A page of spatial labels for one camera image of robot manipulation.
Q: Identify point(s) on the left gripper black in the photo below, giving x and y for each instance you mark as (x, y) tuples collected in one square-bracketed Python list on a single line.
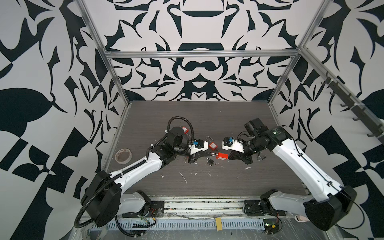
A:
[(194, 157)]

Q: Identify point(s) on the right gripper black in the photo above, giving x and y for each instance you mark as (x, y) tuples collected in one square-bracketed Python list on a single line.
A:
[(240, 155)]

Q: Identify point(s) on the red padlock long shackle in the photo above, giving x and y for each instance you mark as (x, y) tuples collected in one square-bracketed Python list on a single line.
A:
[(219, 156)]

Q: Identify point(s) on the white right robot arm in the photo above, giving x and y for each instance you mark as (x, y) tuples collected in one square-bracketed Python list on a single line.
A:
[(328, 201)]

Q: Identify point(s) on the red padlock with key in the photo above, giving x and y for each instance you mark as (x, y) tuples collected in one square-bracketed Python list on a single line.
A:
[(212, 145)]

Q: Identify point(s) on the small metal clip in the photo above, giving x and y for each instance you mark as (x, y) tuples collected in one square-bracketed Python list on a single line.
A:
[(261, 156)]

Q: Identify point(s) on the small black padlock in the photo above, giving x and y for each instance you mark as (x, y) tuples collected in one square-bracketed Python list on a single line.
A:
[(210, 162)]

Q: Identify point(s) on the red padlock far left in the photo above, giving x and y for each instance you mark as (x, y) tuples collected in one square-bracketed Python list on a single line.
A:
[(186, 130)]

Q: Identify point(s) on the yellow tape piece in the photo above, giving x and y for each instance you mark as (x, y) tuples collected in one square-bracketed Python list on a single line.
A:
[(219, 225)]

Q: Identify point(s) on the tape roll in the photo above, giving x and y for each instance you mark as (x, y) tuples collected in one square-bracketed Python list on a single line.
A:
[(123, 156)]

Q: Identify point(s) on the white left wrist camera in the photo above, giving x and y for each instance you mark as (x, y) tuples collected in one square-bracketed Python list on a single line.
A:
[(198, 146)]

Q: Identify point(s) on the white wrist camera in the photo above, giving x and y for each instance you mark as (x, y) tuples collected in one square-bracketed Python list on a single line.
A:
[(230, 143), (198, 146)]

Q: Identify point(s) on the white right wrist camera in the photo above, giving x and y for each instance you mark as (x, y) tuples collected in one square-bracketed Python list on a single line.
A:
[(230, 143)]

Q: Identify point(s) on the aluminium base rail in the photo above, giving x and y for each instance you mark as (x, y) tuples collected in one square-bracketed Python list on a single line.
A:
[(184, 212)]

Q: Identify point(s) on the wall hook rack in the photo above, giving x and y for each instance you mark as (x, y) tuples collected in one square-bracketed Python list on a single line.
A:
[(351, 102)]

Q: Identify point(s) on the aluminium cage frame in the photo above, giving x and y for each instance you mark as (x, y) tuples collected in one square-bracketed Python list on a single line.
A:
[(222, 63)]

